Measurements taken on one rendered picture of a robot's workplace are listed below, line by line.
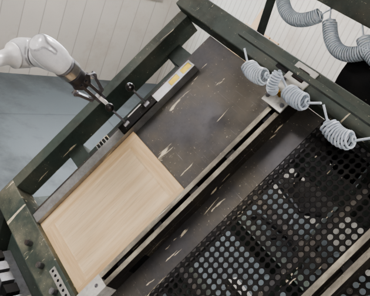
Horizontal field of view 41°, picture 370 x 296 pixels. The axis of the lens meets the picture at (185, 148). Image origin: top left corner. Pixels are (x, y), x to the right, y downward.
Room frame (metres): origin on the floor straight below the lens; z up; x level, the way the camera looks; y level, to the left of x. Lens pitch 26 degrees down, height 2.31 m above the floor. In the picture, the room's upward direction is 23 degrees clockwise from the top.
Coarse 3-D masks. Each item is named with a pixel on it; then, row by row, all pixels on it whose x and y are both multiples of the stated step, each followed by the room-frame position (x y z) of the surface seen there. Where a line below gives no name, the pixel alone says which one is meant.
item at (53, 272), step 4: (52, 268) 1.45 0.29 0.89; (52, 272) 1.44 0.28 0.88; (56, 272) 1.44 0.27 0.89; (52, 276) 1.43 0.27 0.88; (56, 276) 1.42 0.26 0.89; (56, 280) 1.41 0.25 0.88; (60, 280) 1.41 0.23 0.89; (56, 284) 1.40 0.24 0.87; (60, 284) 1.39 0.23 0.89; (64, 284) 1.39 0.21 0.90; (60, 288) 1.38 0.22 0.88; (64, 288) 1.38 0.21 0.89; (60, 292) 1.37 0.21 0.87; (64, 292) 1.37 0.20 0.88; (68, 292) 1.36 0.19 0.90
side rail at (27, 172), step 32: (160, 32) 2.21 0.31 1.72; (192, 32) 2.28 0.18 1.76; (128, 64) 2.14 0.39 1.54; (160, 64) 2.20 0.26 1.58; (128, 96) 2.12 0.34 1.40; (64, 128) 1.97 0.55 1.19; (96, 128) 2.03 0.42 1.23; (32, 160) 1.89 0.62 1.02; (64, 160) 1.95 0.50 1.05; (32, 192) 1.87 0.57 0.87
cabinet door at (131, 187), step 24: (120, 144) 1.85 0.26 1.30; (144, 144) 1.81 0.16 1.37; (96, 168) 1.79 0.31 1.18; (120, 168) 1.76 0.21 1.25; (144, 168) 1.73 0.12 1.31; (72, 192) 1.73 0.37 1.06; (96, 192) 1.70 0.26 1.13; (120, 192) 1.67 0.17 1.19; (144, 192) 1.64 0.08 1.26; (168, 192) 1.61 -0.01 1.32; (48, 216) 1.68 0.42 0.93; (72, 216) 1.65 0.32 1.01; (96, 216) 1.62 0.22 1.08; (120, 216) 1.59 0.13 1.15; (144, 216) 1.56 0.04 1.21; (72, 240) 1.56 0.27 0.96; (96, 240) 1.54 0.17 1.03; (120, 240) 1.51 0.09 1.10; (72, 264) 1.48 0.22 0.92; (96, 264) 1.46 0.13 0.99
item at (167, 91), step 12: (180, 72) 2.01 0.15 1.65; (192, 72) 2.02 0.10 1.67; (168, 84) 1.98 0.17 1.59; (180, 84) 1.99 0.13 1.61; (156, 96) 1.95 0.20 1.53; (168, 96) 1.96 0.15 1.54; (156, 108) 1.94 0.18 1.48; (144, 120) 1.91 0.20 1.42; (120, 132) 1.87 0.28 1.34; (108, 144) 1.84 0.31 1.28; (96, 156) 1.81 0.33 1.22; (84, 168) 1.79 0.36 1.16; (72, 180) 1.75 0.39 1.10; (60, 192) 1.73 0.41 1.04; (48, 204) 1.70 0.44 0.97; (36, 216) 1.67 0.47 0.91
